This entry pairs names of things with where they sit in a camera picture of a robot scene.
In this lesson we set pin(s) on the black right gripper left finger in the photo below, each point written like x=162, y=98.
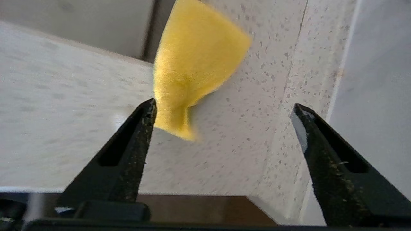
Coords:
x=115, y=170

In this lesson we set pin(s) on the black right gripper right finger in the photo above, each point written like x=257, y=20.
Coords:
x=340, y=179

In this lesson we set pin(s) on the yellow green sponge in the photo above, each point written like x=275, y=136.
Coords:
x=192, y=70

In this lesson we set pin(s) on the stainless steel sink basin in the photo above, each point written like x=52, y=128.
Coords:
x=80, y=25

